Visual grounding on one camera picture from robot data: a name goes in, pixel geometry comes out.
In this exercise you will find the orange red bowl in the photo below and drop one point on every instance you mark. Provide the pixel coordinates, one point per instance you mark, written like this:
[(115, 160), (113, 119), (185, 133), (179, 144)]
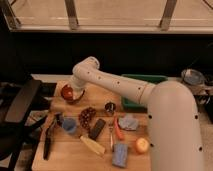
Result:
[(67, 92)]

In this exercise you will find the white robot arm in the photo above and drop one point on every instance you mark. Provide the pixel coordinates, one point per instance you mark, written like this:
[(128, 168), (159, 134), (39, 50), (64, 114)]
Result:
[(173, 125)]

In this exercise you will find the small metal cup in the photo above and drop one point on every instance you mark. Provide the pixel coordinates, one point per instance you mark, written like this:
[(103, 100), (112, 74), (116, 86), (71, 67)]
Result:
[(110, 108)]

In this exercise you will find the purple bowl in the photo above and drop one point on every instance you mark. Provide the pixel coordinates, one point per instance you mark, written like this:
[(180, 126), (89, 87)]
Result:
[(75, 100)]

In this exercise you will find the bunch of dark grapes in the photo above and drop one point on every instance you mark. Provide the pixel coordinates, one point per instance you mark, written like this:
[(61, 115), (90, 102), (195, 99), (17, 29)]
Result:
[(86, 116)]

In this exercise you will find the black rectangular block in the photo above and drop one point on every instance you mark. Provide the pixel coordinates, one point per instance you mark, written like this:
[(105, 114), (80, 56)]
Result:
[(96, 130)]

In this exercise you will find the metal fork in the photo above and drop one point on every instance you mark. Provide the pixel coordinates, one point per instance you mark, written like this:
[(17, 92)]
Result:
[(110, 125)]

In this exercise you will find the green plastic tray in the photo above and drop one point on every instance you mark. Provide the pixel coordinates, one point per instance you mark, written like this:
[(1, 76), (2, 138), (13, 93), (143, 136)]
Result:
[(128, 104)]

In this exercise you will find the grey blue cloth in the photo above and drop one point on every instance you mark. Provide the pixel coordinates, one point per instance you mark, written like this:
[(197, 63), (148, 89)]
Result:
[(129, 123)]

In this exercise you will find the wooden cutting board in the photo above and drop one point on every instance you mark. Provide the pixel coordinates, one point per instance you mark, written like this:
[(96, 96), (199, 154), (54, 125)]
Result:
[(68, 153)]

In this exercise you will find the orange carrot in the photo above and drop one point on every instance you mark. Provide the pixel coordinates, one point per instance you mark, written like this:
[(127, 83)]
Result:
[(118, 132)]

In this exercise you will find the blue plastic cup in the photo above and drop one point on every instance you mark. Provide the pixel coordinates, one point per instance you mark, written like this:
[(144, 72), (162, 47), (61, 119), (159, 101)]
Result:
[(69, 125)]

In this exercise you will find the blue sponge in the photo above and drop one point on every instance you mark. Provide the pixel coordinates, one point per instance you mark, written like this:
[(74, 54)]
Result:
[(120, 154)]

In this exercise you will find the orange apple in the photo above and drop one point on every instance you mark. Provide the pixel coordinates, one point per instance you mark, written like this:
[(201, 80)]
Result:
[(141, 145)]

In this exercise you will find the black tongs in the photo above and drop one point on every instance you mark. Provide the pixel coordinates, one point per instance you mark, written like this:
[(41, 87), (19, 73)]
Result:
[(57, 120)]

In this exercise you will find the grey round dish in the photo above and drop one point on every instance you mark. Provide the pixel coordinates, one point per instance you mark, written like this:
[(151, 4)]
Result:
[(192, 77)]

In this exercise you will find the black office chair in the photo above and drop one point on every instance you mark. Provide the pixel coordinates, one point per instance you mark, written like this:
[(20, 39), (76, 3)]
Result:
[(33, 95)]

